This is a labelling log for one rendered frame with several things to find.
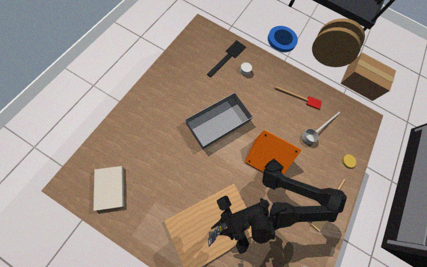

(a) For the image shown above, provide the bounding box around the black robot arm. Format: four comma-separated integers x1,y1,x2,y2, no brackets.
225,159,347,244

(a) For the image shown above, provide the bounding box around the red spatula with wooden handle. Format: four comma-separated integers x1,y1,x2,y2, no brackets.
275,86,321,109

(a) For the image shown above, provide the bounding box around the grey ladle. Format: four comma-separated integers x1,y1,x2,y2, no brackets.
302,111,341,144

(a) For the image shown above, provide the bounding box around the white short cylinder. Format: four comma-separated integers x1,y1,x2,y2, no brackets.
240,62,252,76

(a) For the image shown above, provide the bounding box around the black spatula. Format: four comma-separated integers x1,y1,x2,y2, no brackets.
207,41,246,77

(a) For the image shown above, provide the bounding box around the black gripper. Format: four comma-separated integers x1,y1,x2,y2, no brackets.
211,196,251,254

